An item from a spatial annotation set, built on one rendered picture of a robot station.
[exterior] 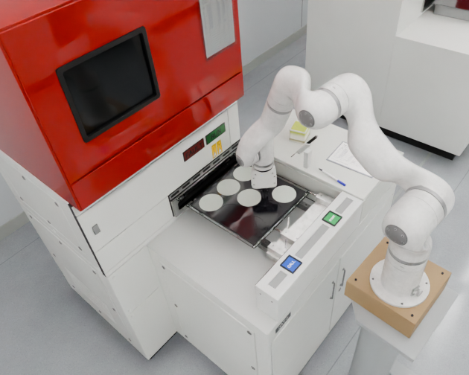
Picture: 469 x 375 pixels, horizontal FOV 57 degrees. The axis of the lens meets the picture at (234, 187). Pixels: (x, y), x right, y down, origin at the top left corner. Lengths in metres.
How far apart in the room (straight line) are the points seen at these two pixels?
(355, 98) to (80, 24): 0.75
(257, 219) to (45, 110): 0.90
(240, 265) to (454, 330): 1.35
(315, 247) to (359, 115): 0.53
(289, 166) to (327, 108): 0.72
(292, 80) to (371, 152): 0.30
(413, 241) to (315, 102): 0.44
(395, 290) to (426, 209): 0.38
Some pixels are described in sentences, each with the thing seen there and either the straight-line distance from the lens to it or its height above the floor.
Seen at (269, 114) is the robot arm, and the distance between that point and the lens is 1.42.
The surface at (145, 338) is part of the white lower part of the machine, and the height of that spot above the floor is 0.26.
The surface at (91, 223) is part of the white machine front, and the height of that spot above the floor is 1.11.
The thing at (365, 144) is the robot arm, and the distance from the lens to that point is 1.22.
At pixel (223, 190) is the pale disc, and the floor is 0.90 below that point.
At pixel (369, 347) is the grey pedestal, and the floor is 0.55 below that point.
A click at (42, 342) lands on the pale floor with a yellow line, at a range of 2.75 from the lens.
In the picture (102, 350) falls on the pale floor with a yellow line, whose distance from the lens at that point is 2.59.
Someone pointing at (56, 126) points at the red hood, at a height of 1.54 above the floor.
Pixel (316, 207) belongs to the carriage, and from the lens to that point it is 1.80.
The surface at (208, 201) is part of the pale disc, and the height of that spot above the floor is 0.90.
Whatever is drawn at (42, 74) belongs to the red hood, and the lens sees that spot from 1.21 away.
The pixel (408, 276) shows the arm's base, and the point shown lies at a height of 1.04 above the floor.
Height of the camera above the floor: 2.20
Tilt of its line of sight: 44 degrees down
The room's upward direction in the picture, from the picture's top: 6 degrees counter-clockwise
